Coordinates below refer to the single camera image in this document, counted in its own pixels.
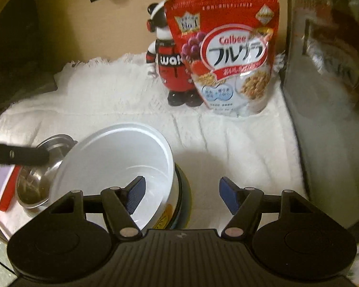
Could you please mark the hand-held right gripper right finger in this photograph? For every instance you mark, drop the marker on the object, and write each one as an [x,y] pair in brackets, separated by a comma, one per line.
[228,194]

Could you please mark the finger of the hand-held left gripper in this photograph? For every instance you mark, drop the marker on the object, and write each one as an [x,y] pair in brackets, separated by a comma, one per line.
[18,156]

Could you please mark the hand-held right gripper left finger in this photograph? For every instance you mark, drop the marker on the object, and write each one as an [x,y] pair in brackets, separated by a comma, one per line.
[136,195]

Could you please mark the stainless steel bowl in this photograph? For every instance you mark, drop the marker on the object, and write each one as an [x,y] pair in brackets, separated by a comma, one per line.
[33,185]

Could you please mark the white plastic cup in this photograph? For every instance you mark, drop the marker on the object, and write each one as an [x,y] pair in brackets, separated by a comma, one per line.
[107,158]

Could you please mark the red rectangular tray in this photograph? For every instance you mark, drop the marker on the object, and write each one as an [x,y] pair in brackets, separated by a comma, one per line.
[6,191]

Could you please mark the white fluffy towel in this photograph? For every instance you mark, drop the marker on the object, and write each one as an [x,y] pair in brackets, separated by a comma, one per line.
[107,95]

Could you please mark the dark screen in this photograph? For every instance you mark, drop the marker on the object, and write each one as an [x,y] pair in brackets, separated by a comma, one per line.
[15,41]

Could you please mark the panda figurine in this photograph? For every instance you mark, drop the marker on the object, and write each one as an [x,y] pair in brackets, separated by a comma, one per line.
[170,68]

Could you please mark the red cereal bag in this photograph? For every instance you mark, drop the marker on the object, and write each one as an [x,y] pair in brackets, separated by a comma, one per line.
[227,30]

